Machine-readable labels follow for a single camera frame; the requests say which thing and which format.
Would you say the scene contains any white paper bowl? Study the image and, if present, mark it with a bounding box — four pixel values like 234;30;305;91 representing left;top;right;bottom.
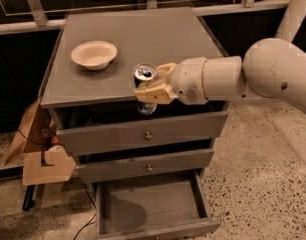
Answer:
71;41;117;71

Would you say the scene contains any brass middle drawer knob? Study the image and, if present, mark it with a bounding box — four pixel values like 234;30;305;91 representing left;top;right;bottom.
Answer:
146;164;153;172

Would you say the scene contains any wooden bracket block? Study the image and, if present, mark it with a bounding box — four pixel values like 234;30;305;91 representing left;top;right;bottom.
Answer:
22;145;76;186

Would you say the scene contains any brass top drawer knob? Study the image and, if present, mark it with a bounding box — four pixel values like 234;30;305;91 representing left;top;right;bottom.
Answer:
144;132;153;141

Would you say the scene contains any grey bottom drawer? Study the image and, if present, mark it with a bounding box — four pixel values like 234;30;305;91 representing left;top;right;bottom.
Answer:
96;170;220;240

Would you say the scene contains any black cable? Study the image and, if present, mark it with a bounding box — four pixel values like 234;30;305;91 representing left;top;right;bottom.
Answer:
17;128;98;240

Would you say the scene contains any grey drawer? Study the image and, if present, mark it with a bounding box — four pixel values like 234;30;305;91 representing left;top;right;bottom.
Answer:
76;139;214;184
96;170;220;240
51;99;228;156

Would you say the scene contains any brown cardboard piece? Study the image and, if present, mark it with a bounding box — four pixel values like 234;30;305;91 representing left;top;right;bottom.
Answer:
4;99;57;167

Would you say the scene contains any brass drawer knob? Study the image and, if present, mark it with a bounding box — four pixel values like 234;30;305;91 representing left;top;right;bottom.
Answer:
146;164;153;172
144;132;153;141

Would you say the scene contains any grey middle drawer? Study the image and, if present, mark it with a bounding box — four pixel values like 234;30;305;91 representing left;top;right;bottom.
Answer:
76;139;214;184

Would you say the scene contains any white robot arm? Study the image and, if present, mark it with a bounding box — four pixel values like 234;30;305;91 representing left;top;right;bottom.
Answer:
133;38;306;114

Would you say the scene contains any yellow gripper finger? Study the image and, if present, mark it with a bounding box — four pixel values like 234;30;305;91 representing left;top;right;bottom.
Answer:
135;84;178;104
157;62;177;80

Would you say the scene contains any grey drawer cabinet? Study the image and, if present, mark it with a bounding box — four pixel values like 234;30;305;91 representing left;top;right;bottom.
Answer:
38;7;245;185

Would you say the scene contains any grey top drawer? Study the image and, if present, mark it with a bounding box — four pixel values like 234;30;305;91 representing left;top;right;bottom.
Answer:
51;99;228;156

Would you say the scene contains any redbull can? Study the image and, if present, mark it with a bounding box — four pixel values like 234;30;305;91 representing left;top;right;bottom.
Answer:
133;63;157;115

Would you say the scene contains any white diagonal pole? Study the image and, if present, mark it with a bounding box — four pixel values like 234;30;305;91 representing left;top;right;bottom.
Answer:
275;0;306;42

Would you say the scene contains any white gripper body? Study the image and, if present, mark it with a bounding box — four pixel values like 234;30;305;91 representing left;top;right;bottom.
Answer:
170;57;207;105

